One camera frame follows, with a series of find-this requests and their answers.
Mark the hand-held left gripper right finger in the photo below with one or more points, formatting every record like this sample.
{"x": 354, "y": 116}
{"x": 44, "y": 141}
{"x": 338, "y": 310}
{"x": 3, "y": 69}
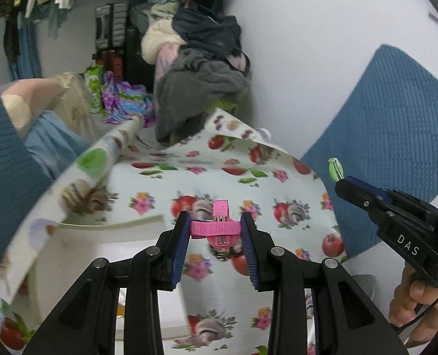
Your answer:
{"x": 250, "y": 255}

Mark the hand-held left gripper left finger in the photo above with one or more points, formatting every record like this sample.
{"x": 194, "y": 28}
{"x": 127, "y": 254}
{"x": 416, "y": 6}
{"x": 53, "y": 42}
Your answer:
{"x": 180, "y": 253}

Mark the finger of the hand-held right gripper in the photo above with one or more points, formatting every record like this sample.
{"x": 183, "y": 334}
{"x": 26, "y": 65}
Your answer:
{"x": 354, "y": 194}
{"x": 383, "y": 194}

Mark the green hair clip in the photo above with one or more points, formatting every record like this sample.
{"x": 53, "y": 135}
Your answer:
{"x": 333, "y": 170}

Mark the pink hair clip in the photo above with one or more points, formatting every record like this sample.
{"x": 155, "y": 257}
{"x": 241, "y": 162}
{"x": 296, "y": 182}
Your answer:
{"x": 215, "y": 228}

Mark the green cardboard box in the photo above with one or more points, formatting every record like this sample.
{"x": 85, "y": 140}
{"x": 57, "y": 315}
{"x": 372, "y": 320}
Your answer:
{"x": 104, "y": 242}

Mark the person's right hand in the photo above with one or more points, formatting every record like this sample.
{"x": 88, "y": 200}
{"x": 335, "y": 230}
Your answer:
{"x": 403, "y": 299}

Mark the small blue chair cover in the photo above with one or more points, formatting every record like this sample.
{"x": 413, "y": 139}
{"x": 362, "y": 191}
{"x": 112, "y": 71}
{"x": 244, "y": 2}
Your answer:
{"x": 381, "y": 118}

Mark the fruit-print tablecloth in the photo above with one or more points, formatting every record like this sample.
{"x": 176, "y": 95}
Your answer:
{"x": 189, "y": 177}

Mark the purple floral cloth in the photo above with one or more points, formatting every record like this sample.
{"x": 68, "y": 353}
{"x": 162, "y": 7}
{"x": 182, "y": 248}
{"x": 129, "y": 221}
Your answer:
{"x": 126, "y": 100}

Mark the light blue cloth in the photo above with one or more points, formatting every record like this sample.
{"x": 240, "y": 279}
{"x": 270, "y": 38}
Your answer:
{"x": 52, "y": 140}

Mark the grey fleece garment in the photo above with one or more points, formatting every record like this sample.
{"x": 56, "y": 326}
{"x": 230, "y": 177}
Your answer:
{"x": 200, "y": 81}

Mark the green printed bag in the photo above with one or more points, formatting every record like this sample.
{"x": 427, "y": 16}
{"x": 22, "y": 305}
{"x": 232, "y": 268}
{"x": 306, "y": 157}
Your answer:
{"x": 93, "y": 88}

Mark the black suitcase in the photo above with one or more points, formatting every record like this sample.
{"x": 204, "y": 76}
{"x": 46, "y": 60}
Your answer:
{"x": 137, "y": 59}

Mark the red and black crate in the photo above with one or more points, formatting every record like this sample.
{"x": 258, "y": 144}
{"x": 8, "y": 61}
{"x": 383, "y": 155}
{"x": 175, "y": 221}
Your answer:
{"x": 110, "y": 63}

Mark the cream puffy jacket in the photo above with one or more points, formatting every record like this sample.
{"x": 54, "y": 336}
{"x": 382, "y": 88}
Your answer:
{"x": 158, "y": 42}

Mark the navy jacket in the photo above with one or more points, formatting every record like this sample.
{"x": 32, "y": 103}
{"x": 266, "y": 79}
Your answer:
{"x": 208, "y": 31}

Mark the grey hard-shell suitcase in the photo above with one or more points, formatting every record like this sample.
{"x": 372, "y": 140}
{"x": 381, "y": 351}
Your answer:
{"x": 112, "y": 24}

